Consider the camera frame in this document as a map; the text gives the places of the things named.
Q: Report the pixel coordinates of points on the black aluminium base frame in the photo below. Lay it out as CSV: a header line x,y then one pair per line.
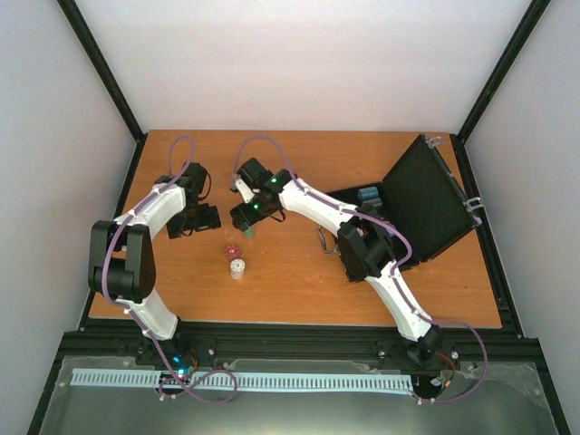
x,y
216,342

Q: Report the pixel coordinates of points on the white poker chip stack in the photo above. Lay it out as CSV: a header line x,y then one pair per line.
x,y
237,268

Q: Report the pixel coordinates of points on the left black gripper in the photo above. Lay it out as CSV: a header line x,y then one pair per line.
x,y
211,220

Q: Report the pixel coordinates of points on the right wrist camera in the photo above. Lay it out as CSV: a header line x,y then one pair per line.
x,y
240,187

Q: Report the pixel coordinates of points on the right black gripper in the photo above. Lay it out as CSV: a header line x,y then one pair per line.
x,y
241,216

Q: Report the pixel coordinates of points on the green poker chip stack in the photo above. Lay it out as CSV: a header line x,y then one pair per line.
x,y
250,233

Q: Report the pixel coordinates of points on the light blue cable duct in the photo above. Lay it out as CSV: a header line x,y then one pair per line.
x,y
245,381

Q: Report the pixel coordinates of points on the black poker set case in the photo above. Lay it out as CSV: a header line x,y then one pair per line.
x,y
422,200

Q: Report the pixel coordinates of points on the red poker chip stack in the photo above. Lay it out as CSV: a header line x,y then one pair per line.
x,y
233,252

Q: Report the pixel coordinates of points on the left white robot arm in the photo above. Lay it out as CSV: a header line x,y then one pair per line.
x,y
121,262

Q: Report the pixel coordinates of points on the blue poker chip stack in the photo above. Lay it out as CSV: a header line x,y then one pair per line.
x,y
368,193

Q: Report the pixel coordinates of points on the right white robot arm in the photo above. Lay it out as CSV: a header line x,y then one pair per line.
x,y
422,337

